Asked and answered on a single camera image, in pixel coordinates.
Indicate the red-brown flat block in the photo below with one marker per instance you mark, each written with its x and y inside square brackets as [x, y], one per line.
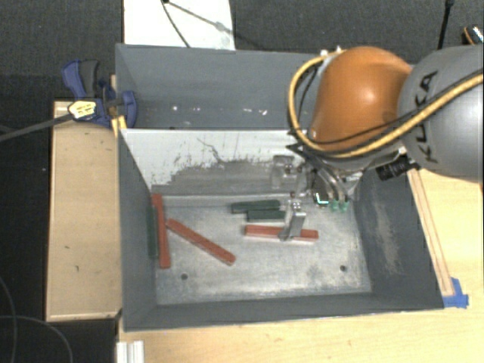
[264, 231]
[200, 241]
[163, 236]

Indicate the pale wood flat board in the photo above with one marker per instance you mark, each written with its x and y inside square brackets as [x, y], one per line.
[85, 218]

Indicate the dark green flat block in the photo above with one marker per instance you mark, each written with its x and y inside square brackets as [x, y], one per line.
[264, 215]
[255, 205]
[152, 233]

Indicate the black cylinder on white bracket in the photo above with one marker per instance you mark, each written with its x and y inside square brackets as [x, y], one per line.
[393, 169]

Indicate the grey metal bin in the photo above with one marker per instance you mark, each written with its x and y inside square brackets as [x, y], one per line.
[264, 274]

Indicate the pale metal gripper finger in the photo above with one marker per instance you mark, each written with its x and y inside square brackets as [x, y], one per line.
[281, 176]
[294, 223]

